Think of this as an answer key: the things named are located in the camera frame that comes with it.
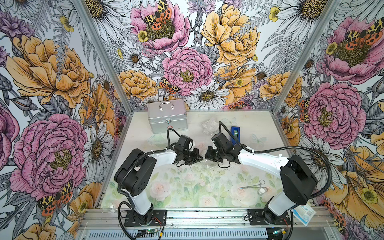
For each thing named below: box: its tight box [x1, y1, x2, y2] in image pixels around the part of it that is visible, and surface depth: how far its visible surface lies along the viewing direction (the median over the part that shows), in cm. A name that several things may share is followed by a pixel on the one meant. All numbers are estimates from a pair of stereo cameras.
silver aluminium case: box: [148, 99, 188, 134], surface depth 104 cm
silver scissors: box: [238, 179, 268, 193], surface depth 87 cm
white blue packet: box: [293, 203, 317, 227], surface depth 77 cm
